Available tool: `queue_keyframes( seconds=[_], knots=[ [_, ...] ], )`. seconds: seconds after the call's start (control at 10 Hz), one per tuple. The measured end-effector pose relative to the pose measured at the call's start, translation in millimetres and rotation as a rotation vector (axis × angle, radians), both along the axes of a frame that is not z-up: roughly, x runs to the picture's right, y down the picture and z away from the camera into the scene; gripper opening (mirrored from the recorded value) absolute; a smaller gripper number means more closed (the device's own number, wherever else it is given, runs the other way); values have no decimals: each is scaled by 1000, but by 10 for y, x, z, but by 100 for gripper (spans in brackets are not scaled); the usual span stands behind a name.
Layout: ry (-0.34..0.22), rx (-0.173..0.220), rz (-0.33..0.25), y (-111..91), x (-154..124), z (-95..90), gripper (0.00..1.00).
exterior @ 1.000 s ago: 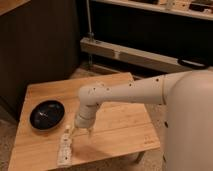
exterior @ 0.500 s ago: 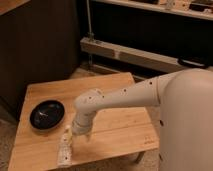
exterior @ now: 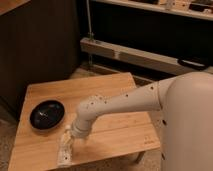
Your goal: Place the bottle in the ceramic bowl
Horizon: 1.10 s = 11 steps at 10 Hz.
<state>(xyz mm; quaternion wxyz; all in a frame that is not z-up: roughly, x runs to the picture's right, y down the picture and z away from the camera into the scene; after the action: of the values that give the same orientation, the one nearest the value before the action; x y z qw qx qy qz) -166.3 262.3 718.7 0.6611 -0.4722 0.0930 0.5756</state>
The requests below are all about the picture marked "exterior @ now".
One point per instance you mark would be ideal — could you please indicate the metal vertical pole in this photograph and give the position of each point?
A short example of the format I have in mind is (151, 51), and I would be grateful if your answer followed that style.
(90, 32)

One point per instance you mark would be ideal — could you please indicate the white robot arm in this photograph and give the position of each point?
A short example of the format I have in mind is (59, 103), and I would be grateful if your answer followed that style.
(186, 102)

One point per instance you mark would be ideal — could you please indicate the metal table leg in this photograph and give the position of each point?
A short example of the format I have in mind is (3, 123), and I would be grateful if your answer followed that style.
(139, 157)

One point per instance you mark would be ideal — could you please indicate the black ceramic bowl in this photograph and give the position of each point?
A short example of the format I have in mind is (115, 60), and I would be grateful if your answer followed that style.
(47, 115)

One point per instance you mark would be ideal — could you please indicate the white low shelf beam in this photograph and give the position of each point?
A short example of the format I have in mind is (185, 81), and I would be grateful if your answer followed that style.
(134, 56)

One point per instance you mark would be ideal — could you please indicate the dark wooden cabinet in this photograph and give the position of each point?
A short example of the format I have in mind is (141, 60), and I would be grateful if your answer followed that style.
(39, 42)

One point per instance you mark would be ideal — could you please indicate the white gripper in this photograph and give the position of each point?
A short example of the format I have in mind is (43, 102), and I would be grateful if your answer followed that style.
(77, 133)

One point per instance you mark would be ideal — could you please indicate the upper wooden shelf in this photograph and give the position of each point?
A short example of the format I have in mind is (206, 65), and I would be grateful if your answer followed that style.
(157, 8)

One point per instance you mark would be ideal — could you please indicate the wooden table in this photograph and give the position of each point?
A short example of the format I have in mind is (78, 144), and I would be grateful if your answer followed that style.
(113, 135)

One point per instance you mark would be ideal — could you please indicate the black flat object on beam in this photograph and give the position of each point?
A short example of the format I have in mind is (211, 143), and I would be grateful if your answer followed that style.
(192, 65)

